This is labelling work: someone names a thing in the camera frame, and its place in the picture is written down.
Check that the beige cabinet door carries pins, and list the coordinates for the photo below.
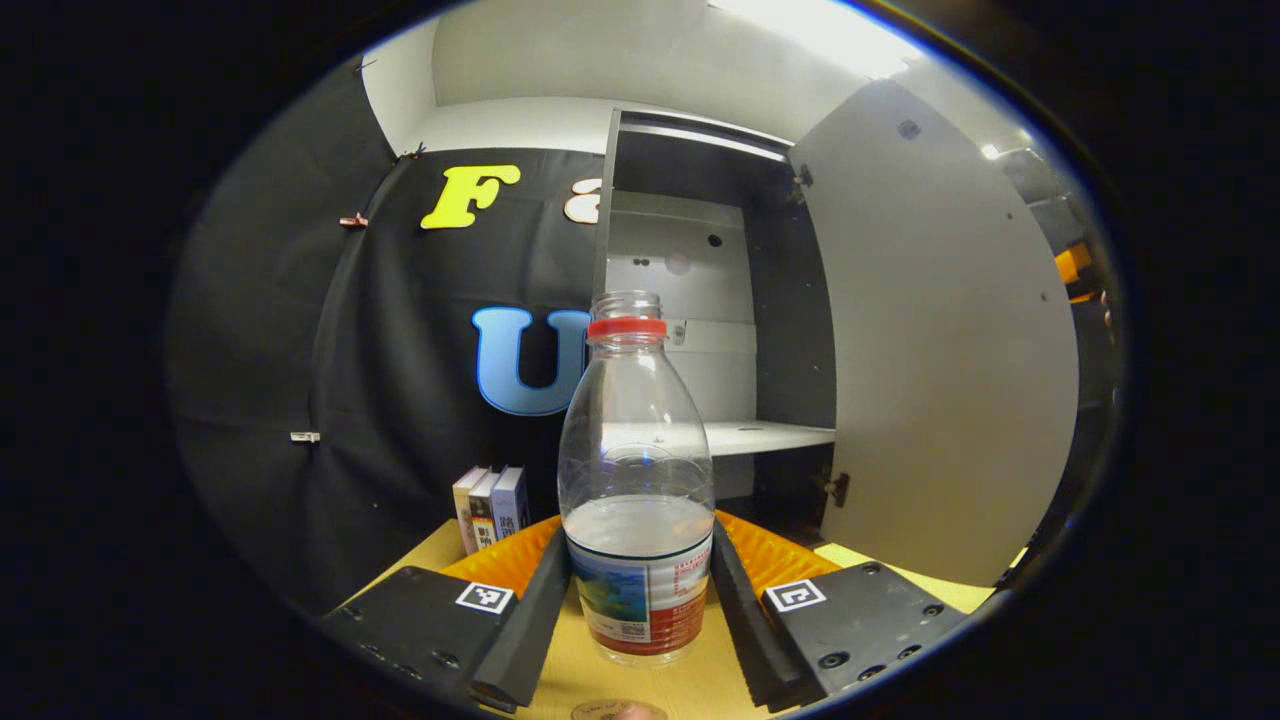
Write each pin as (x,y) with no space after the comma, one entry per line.
(950,350)

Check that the grey cabinet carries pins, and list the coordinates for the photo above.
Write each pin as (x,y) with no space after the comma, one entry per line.
(690,270)

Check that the white book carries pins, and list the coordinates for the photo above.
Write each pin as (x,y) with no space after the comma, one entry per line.
(466,515)

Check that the long ceiling light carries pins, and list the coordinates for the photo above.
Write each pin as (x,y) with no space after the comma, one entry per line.
(830,30)

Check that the round coaster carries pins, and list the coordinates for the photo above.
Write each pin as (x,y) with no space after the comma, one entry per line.
(592,712)

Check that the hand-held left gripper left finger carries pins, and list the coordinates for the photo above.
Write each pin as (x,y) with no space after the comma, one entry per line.
(530,620)

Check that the clear plastic bottle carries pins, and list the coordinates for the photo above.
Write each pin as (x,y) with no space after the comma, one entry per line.
(635,450)

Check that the black backdrop cloth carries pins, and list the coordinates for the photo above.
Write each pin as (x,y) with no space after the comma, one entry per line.
(270,350)

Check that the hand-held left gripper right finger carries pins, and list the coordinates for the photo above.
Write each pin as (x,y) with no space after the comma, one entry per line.
(745,620)

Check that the grey book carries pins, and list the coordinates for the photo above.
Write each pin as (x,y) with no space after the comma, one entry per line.
(484,515)

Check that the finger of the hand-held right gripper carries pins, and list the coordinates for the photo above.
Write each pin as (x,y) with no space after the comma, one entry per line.
(1072,265)

